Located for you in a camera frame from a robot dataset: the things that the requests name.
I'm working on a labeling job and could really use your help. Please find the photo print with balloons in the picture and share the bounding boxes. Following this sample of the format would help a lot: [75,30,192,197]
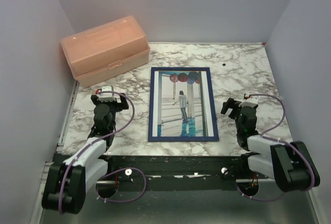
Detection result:
[152,70,215,137]

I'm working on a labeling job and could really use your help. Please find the blue wooden picture frame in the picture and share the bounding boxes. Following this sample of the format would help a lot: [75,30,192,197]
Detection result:
[147,67,220,143]

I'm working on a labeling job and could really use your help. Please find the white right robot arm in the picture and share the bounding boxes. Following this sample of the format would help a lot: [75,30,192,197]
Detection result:
[221,94,320,192]

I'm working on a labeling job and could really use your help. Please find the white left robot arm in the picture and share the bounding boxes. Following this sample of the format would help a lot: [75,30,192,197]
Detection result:
[41,91,134,214]

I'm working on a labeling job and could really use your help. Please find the pink plastic storage box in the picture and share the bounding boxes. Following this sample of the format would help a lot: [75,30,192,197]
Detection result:
[60,16,151,87]

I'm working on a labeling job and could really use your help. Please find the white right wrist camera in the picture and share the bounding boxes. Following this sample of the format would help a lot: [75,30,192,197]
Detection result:
[239,93,259,109]

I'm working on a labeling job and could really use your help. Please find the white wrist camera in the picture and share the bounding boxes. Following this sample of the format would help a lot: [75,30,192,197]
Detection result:
[96,86,116,102]
[239,93,259,109]

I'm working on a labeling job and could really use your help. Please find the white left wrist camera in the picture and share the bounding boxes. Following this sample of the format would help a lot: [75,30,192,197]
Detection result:
[96,86,116,102]

